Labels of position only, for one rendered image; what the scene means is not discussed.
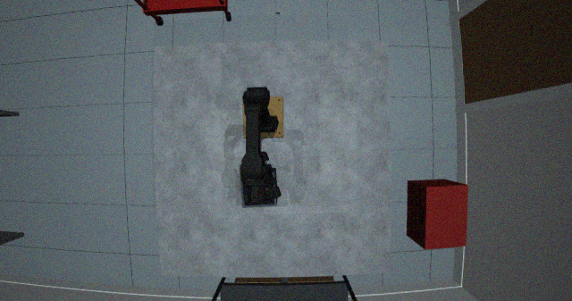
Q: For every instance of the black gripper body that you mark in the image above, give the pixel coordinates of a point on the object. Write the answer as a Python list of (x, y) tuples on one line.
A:
[(271, 193)]

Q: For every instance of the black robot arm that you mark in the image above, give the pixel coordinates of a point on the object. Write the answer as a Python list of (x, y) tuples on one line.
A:
[(253, 170)]

